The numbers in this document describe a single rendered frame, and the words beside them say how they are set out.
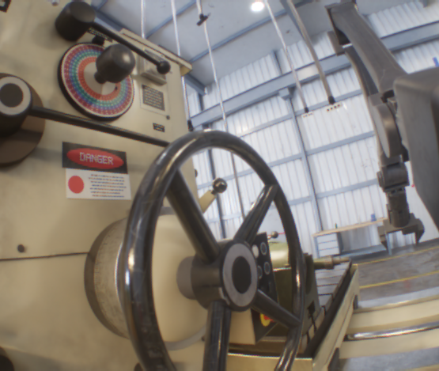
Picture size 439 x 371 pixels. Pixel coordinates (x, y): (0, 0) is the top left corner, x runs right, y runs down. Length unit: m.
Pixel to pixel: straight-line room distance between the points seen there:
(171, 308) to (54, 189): 0.24
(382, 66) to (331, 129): 7.63
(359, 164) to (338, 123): 1.34
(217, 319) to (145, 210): 0.16
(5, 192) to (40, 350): 0.22
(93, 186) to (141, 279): 0.29
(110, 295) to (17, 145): 0.24
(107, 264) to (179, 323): 0.13
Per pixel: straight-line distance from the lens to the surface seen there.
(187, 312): 0.40
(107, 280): 0.36
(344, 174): 7.76
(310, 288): 0.97
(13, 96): 0.38
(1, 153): 0.40
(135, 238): 0.20
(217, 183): 0.66
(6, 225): 0.40
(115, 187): 0.48
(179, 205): 0.26
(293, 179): 8.12
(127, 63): 0.49
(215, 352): 0.30
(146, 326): 0.20
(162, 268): 0.36
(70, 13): 0.55
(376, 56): 0.48
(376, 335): 1.48
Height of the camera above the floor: 1.36
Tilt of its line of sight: 10 degrees up
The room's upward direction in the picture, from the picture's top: 10 degrees counter-clockwise
